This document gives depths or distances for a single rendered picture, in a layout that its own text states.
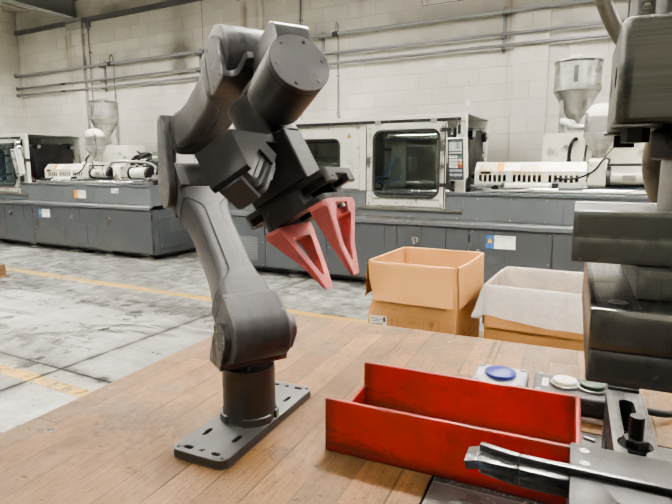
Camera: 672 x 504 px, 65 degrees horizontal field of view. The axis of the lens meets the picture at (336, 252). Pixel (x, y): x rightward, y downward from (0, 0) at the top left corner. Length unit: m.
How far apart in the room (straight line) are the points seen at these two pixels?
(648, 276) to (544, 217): 4.55
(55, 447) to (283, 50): 0.49
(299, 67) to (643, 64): 0.28
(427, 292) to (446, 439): 2.12
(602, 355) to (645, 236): 0.07
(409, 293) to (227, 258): 2.09
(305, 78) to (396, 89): 6.88
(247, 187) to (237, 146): 0.03
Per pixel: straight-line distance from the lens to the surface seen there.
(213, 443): 0.62
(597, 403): 0.72
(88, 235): 8.07
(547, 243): 4.86
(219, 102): 0.62
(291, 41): 0.49
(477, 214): 4.93
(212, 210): 0.70
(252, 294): 0.61
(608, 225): 0.30
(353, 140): 5.36
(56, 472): 0.64
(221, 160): 0.45
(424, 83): 7.22
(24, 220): 9.24
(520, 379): 0.75
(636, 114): 0.29
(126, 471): 0.61
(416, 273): 2.65
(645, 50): 0.30
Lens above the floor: 1.20
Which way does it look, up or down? 9 degrees down
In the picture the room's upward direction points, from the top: straight up
